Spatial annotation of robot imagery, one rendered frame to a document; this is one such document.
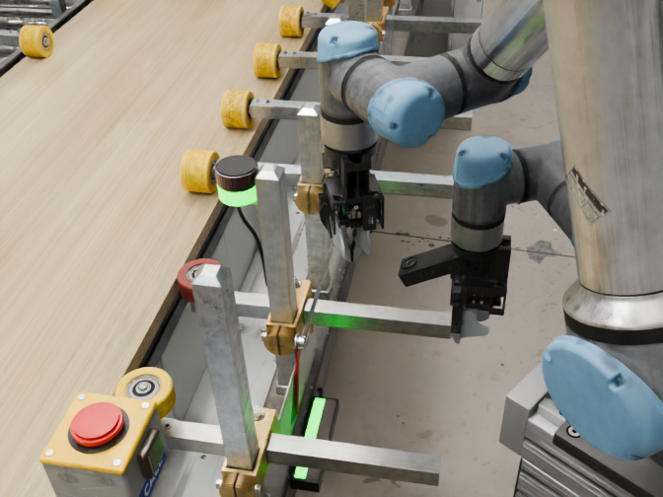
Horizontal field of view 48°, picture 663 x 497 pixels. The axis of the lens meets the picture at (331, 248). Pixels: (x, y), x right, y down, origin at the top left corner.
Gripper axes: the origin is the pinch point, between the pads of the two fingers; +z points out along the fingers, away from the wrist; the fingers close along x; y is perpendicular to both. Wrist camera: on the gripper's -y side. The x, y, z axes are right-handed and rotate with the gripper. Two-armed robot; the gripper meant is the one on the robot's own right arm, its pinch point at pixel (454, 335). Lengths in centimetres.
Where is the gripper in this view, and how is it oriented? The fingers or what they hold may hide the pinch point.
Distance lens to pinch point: 124.0
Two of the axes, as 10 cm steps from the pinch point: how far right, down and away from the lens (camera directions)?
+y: 9.8, 0.8, -1.8
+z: 0.5, 7.9, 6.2
